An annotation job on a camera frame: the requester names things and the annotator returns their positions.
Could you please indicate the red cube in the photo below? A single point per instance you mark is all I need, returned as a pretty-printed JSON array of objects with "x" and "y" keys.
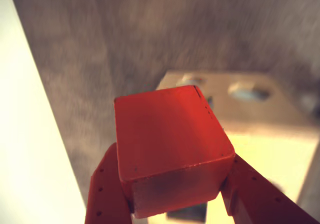
[{"x": 170, "y": 138}]

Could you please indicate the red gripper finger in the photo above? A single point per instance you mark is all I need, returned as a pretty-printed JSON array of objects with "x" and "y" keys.
[
  {"x": 105, "y": 189},
  {"x": 255, "y": 199}
]

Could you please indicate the wooden shape sorter box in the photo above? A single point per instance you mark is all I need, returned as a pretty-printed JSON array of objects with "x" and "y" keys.
[{"x": 270, "y": 153}]

